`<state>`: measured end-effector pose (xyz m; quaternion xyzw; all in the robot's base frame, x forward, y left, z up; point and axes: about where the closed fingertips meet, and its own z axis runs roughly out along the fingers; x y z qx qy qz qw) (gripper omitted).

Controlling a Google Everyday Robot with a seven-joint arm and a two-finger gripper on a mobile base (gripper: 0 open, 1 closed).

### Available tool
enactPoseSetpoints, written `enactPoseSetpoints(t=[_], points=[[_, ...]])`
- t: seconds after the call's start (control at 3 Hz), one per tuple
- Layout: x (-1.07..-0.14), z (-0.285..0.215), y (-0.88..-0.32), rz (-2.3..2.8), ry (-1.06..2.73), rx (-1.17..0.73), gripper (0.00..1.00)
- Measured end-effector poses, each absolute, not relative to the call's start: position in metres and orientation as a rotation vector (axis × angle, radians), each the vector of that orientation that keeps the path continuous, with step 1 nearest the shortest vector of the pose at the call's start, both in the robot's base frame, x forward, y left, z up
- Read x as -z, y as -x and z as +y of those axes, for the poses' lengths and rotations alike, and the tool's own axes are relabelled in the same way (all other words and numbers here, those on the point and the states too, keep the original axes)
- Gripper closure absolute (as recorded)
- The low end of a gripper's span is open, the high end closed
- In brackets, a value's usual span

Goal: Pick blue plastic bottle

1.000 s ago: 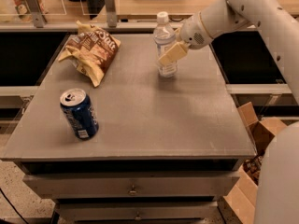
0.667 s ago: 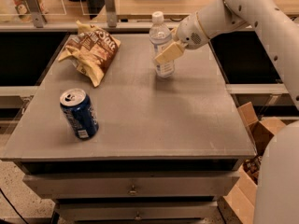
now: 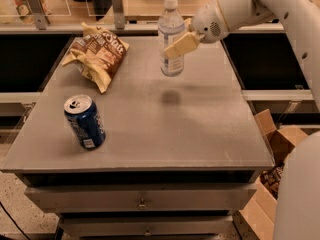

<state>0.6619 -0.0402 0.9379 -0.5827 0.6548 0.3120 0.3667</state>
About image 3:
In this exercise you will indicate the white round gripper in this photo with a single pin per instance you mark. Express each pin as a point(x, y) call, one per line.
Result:
point(207, 23)

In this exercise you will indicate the clear plastic water bottle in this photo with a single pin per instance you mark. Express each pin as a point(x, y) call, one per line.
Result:
point(171, 26)

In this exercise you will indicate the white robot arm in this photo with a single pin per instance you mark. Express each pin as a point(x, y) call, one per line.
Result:
point(297, 215)

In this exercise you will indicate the brown yellow chip bag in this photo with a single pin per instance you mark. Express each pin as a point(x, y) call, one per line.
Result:
point(98, 54)

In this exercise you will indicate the grey drawer cabinet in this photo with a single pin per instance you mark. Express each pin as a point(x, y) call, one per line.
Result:
point(180, 156)

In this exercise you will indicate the blue soda can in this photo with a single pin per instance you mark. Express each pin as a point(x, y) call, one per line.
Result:
point(82, 115)

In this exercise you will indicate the chip bag in box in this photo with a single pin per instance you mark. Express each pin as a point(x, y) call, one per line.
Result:
point(271, 179)

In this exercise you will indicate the cardboard box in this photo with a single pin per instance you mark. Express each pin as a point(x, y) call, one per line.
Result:
point(259, 213)

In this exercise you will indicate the metal bracket post middle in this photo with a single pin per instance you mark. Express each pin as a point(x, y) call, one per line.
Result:
point(118, 11)

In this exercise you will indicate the metal bracket post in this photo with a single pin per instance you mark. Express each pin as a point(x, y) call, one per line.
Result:
point(38, 13)
point(118, 11)

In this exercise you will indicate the metal bracket post left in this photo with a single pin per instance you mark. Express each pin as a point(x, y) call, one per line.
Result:
point(38, 13)

